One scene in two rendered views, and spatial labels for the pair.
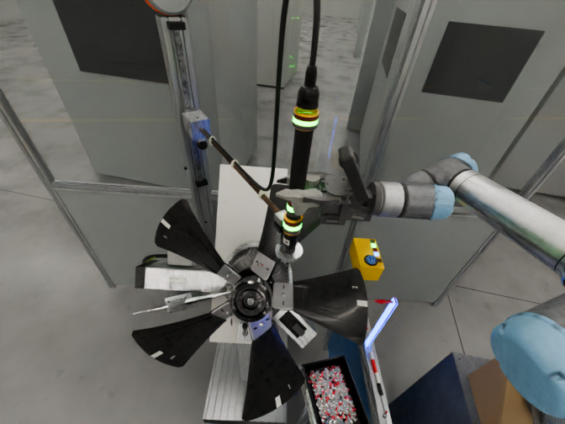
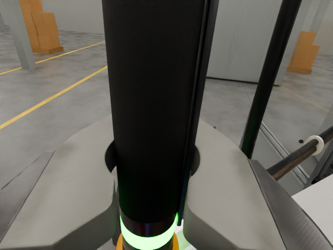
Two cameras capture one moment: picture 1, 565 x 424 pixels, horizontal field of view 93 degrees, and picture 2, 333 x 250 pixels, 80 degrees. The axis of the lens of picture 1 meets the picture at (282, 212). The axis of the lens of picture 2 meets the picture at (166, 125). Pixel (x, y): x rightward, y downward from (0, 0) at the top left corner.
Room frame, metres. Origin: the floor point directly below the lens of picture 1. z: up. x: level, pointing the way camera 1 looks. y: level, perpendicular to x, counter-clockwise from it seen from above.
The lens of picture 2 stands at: (0.46, -0.10, 1.66)
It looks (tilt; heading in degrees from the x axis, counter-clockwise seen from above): 31 degrees down; 89
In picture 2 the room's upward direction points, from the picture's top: 4 degrees clockwise
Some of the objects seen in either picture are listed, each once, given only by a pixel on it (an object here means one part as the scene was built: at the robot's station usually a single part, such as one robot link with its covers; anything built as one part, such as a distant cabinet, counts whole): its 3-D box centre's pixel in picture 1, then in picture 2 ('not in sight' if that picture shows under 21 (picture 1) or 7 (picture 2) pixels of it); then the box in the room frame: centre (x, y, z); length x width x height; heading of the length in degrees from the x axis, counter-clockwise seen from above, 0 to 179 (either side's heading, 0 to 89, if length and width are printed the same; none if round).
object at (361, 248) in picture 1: (365, 259); not in sight; (0.76, -0.38, 1.02); 0.16 x 0.10 x 0.11; 2
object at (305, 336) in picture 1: (293, 318); not in sight; (0.48, -0.07, 0.98); 0.20 x 0.16 x 0.20; 2
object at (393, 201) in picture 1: (384, 198); not in sight; (0.46, -0.22, 1.58); 0.08 x 0.05 x 0.08; 2
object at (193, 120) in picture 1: (196, 124); not in sight; (0.95, 0.35, 1.48); 0.10 x 0.07 x 0.08; 37
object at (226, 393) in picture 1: (250, 363); not in sight; (0.65, 0.12, 0.04); 0.62 x 0.46 x 0.08; 2
